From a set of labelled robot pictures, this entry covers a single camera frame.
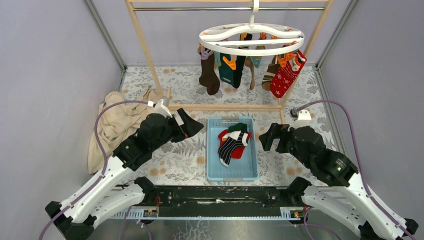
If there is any purple cable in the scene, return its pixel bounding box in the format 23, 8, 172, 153
291, 99, 417, 240
38, 100, 155, 240

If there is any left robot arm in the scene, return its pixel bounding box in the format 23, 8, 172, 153
45, 108, 204, 240

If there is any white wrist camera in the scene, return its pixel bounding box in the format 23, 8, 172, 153
290, 109, 312, 129
147, 96, 172, 118

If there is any dark teal sock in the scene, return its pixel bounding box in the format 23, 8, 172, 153
218, 53, 246, 89

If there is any light blue plastic basket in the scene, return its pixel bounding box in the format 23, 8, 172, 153
206, 116, 259, 182

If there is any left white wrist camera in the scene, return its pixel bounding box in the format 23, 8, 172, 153
147, 96, 172, 118

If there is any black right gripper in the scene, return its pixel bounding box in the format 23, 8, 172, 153
258, 121, 312, 168

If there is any wooden drying rack frame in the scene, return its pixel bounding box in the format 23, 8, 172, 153
124, 0, 334, 123

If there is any plain red sock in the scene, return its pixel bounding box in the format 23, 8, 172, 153
218, 129, 252, 159

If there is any black striped sock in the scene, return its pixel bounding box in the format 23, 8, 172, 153
218, 131, 249, 167

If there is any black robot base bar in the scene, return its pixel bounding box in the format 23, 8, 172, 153
134, 177, 321, 219

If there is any red patterned sock pair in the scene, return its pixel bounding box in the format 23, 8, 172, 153
270, 50, 307, 99

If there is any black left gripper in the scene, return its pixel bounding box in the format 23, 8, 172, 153
150, 109, 204, 153

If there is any tan brown sock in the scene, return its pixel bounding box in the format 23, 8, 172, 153
261, 56, 280, 91

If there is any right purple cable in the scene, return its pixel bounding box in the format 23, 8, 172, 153
291, 99, 417, 240

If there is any dark brown sock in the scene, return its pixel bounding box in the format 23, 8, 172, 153
198, 45, 220, 96

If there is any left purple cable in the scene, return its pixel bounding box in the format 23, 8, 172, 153
38, 100, 155, 240

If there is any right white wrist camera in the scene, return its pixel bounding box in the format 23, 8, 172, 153
290, 109, 312, 129

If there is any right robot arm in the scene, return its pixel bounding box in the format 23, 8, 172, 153
259, 123, 419, 240

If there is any dark green sock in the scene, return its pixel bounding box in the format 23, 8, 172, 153
228, 122, 249, 133

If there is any beige crumpled cloth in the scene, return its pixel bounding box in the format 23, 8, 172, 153
87, 103, 153, 174

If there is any white round clip hanger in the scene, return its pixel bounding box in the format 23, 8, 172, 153
198, 0, 305, 57

